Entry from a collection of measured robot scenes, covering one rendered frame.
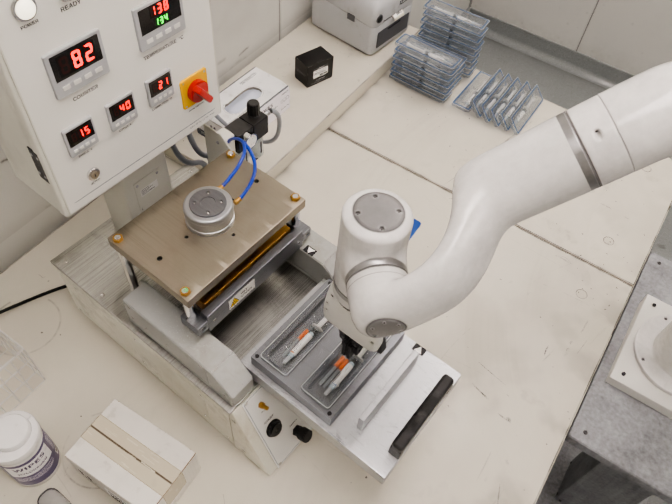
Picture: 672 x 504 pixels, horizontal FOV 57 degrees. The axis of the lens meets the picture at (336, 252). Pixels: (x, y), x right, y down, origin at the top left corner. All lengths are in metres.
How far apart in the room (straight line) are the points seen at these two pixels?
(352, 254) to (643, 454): 0.84
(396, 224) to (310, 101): 1.05
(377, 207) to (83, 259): 0.69
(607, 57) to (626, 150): 2.76
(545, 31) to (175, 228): 2.72
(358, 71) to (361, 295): 1.21
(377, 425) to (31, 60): 0.69
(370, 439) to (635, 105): 0.60
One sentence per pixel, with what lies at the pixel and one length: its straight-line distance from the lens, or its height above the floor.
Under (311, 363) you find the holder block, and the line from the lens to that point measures 1.01.
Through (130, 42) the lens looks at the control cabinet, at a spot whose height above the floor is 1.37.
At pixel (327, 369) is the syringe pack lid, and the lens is 1.00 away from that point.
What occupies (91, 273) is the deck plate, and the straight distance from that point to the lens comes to 1.23.
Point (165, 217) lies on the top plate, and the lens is 1.04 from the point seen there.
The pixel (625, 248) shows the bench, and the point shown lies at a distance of 1.66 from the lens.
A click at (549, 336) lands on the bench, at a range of 1.43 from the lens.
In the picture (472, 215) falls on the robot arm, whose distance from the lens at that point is 0.68.
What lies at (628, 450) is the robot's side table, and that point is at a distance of 1.38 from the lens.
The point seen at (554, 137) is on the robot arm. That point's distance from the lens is 0.69.
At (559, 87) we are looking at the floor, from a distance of 3.37.
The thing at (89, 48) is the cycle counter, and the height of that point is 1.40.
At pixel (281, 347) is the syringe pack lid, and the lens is 1.01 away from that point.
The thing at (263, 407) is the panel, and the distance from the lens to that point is 1.08.
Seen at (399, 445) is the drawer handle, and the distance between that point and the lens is 0.96.
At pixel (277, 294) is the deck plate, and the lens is 1.15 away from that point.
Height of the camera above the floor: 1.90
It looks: 53 degrees down
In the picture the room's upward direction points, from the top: 7 degrees clockwise
